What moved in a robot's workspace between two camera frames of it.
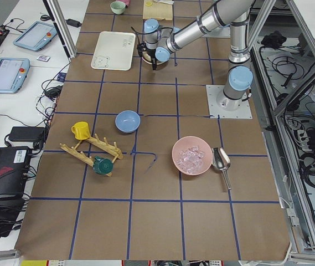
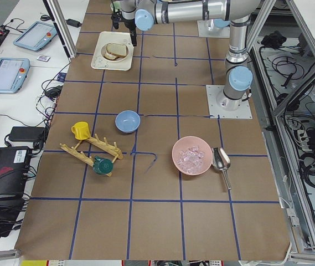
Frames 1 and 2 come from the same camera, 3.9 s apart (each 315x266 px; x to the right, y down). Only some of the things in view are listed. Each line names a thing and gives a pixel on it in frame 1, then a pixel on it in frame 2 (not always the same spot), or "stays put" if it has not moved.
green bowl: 118,7 stays put
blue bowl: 127,121 stays put
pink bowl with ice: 192,155 stays put
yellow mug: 81,130 stays put
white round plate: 151,64 -> 114,52
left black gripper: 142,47 -> 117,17
